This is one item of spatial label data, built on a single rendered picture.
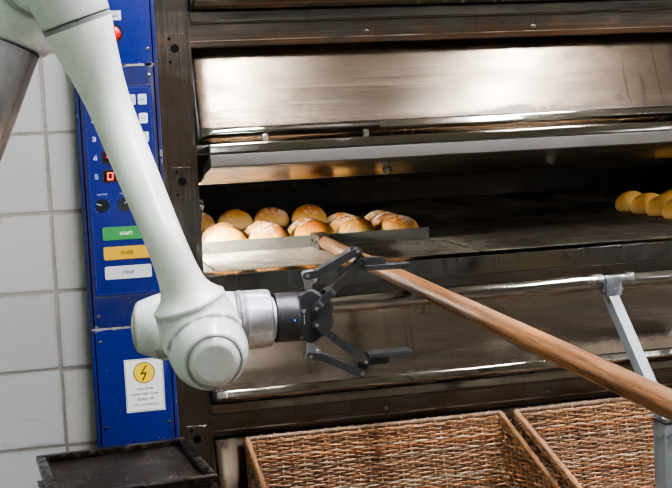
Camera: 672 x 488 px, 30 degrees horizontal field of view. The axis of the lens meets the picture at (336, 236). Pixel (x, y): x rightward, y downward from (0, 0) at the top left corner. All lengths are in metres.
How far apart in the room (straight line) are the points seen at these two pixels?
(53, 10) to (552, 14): 1.24
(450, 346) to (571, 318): 0.28
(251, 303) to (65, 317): 0.71
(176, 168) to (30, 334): 0.43
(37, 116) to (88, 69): 0.68
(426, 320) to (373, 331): 0.12
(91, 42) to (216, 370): 0.49
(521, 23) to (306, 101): 0.49
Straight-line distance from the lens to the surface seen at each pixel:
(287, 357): 2.56
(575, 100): 2.70
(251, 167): 2.38
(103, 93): 1.81
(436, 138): 2.45
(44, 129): 2.47
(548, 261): 2.71
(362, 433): 2.60
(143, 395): 2.51
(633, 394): 1.38
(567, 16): 2.72
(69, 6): 1.79
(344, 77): 2.56
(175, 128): 2.49
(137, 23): 2.46
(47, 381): 2.52
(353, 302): 2.19
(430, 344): 2.64
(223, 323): 1.68
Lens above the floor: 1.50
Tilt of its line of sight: 6 degrees down
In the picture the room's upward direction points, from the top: 3 degrees counter-clockwise
